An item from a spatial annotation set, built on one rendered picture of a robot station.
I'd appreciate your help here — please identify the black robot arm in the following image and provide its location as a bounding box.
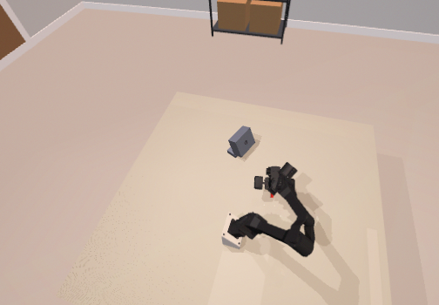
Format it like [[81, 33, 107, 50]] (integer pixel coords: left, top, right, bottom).
[[227, 162, 315, 257]]

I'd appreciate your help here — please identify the grey square panel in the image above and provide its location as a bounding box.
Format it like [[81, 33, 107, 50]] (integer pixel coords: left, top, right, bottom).
[[227, 126, 255, 158]]

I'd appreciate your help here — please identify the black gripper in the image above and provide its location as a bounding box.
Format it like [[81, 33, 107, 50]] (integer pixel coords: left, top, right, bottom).
[[254, 176, 295, 190]]

